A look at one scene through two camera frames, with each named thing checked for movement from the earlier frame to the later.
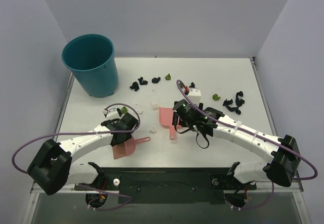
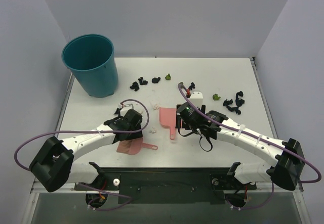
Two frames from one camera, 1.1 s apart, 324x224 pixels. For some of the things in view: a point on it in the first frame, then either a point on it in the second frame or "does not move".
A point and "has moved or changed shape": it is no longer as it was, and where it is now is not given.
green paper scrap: (168, 77) does not move
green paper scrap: (215, 97) does not move
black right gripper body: (175, 119) does not move
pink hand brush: (128, 147) has moved or changed shape
